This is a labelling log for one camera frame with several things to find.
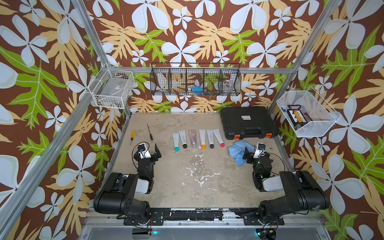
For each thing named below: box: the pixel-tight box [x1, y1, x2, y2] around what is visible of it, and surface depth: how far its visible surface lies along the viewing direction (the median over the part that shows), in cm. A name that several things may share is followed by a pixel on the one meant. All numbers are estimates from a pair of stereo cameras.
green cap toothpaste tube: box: [172, 132, 180, 152], surface depth 103 cm
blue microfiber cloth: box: [228, 140, 255, 167], surface depth 95 cm
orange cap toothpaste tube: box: [199, 129, 207, 149], surface depth 106 cm
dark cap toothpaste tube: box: [206, 129, 215, 149], surface depth 106 cm
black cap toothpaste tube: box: [179, 130, 188, 149], surface depth 106 cm
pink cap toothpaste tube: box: [212, 129, 226, 148], surface depth 105 cm
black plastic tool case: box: [220, 106, 278, 140], surface depth 107 cm
